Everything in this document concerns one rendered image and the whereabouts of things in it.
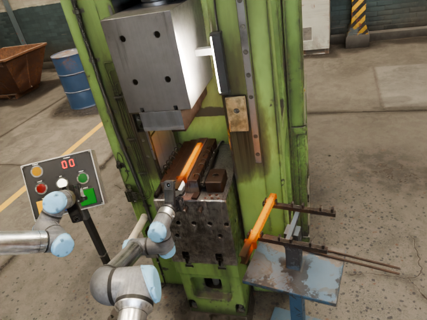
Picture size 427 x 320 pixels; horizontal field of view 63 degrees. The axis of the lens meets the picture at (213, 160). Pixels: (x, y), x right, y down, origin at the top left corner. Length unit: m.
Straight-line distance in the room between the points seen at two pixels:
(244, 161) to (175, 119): 0.43
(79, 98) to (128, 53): 4.80
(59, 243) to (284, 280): 0.92
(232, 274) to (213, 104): 0.96
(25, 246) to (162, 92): 0.77
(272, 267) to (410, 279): 1.15
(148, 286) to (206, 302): 1.19
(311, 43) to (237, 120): 5.22
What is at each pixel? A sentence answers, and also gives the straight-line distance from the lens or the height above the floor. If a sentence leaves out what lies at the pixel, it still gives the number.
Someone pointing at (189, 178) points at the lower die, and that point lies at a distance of 1.73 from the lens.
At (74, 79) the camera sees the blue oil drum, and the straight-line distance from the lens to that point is 6.20.
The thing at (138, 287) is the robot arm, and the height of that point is 1.10.
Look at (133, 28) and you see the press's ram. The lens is 1.48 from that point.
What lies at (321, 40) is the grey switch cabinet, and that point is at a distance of 6.74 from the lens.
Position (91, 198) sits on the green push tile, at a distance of 1.81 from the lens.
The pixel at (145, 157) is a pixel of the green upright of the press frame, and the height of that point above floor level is 1.04.
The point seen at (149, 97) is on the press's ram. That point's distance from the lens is 1.56.
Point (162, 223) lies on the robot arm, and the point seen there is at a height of 1.02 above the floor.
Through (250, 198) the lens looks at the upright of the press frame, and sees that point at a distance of 1.89.
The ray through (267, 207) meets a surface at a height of 0.94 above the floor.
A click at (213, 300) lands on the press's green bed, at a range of 2.27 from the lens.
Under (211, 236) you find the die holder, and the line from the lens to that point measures 1.84.
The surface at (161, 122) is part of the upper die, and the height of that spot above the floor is 1.31.
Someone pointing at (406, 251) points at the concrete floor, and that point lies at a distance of 2.75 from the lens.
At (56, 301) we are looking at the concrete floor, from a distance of 2.90.
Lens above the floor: 1.93
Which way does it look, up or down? 31 degrees down
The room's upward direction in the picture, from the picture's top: 11 degrees counter-clockwise
